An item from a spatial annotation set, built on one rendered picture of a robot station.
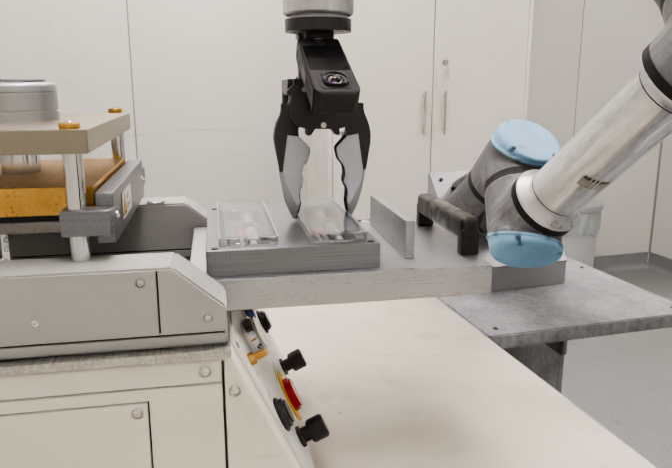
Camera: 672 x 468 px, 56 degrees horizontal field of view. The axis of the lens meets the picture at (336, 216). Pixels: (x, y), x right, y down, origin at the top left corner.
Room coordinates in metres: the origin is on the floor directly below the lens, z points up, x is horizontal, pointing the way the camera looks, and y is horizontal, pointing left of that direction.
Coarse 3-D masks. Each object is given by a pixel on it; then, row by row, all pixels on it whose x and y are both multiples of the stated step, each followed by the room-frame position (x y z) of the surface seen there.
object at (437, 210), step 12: (420, 204) 0.76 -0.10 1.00; (432, 204) 0.72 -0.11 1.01; (444, 204) 0.70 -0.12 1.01; (420, 216) 0.76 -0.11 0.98; (432, 216) 0.72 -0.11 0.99; (444, 216) 0.68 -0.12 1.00; (456, 216) 0.65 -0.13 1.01; (468, 216) 0.64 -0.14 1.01; (456, 228) 0.64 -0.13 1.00; (468, 228) 0.63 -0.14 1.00; (468, 240) 0.63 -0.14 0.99; (468, 252) 0.63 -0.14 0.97
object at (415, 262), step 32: (384, 224) 0.70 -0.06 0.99; (416, 224) 0.77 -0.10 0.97; (192, 256) 0.63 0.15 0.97; (384, 256) 0.63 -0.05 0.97; (416, 256) 0.63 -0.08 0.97; (448, 256) 0.63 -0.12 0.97; (224, 288) 0.55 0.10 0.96; (256, 288) 0.55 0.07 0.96; (288, 288) 0.56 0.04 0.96; (320, 288) 0.56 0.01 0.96; (352, 288) 0.57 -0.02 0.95; (384, 288) 0.58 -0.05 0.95; (416, 288) 0.58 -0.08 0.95; (448, 288) 0.59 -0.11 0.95; (480, 288) 0.59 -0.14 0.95
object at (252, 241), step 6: (264, 204) 0.73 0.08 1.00; (222, 240) 0.56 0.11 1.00; (228, 240) 0.56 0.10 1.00; (234, 240) 0.57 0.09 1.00; (240, 240) 0.57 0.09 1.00; (246, 240) 0.57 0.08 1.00; (252, 240) 0.57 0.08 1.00; (258, 240) 0.57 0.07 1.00; (264, 240) 0.57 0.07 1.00; (270, 240) 0.57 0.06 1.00; (276, 240) 0.57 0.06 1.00; (222, 246) 0.56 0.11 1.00; (228, 246) 0.56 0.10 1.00; (234, 246) 0.57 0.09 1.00; (240, 246) 0.57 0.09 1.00; (246, 246) 0.57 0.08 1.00; (252, 246) 0.57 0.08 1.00; (258, 246) 0.57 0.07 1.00
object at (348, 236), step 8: (304, 224) 0.62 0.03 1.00; (360, 224) 0.62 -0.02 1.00; (352, 232) 0.63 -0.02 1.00; (360, 232) 0.59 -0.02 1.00; (312, 240) 0.58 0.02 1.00; (320, 240) 0.58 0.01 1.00; (328, 240) 0.58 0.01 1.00; (336, 240) 0.58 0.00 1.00; (344, 240) 0.59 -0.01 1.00; (352, 240) 0.59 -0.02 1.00; (360, 240) 0.59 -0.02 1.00
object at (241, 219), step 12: (228, 204) 0.73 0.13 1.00; (240, 204) 0.73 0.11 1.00; (252, 204) 0.73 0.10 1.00; (228, 216) 0.66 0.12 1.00; (240, 216) 0.66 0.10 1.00; (252, 216) 0.66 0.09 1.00; (264, 216) 0.66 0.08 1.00; (228, 228) 0.61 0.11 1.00; (240, 228) 0.61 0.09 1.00; (252, 228) 0.61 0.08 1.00; (264, 228) 0.61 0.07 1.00
